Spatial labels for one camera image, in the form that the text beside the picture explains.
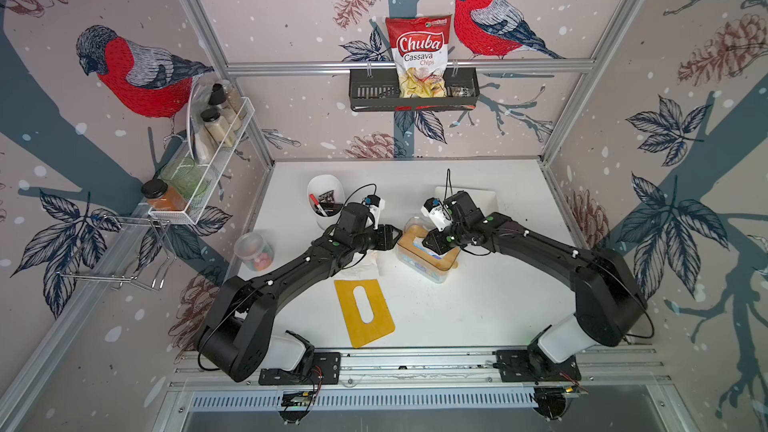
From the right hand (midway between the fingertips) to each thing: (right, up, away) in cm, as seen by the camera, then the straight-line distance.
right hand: (425, 239), depth 86 cm
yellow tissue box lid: (-19, -24, -7) cm, 31 cm away
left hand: (-7, +4, -2) cm, 8 cm away
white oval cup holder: (-32, +11, +13) cm, 37 cm away
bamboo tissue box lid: (-6, -2, +4) cm, 7 cm away
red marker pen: (-34, +9, +9) cm, 36 cm away
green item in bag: (-58, +19, -18) cm, 64 cm away
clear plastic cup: (-50, -4, 0) cm, 50 cm away
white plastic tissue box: (+23, +11, +16) cm, 30 cm away
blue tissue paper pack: (-1, -7, -2) cm, 8 cm away
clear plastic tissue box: (0, +5, +4) cm, 6 cm away
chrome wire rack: (-61, +4, -30) cm, 69 cm away
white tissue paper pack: (-18, -8, -3) cm, 19 cm away
